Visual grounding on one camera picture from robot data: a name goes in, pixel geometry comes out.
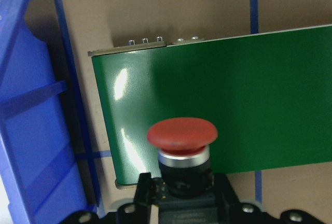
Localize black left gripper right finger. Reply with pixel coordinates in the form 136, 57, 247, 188
210, 172, 267, 224

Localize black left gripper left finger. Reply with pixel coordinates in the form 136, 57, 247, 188
116, 173, 161, 223

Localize red push button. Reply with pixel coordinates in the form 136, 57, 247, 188
146, 117, 218, 224

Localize blue left bin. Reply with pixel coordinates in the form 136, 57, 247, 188
1, 0, 96, 223

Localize green conveyor belt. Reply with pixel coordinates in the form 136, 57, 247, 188
92, 25, 331, 185

